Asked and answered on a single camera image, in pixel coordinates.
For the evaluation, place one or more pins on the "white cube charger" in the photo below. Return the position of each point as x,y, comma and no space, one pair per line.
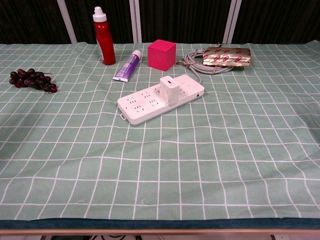
168,92

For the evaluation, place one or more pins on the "pink foam cube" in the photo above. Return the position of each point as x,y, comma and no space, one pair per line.
161,55

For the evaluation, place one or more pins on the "green checked tablecloth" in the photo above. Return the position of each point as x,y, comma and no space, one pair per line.
175,162

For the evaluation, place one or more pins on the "gold foil snack packet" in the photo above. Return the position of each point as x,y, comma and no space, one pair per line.
225,57

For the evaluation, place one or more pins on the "purple toothpaste tube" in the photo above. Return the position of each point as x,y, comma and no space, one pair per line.
127,66

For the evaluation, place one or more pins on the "dark red grape bunch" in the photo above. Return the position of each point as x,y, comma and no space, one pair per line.
32,80

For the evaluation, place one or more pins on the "red bottle white cap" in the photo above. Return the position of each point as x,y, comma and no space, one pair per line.
105,42

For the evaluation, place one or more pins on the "white power strip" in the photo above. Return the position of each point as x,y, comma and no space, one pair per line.
140,110

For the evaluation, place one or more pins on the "white frame post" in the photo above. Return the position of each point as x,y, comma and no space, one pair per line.
68,22
232,22
136,22

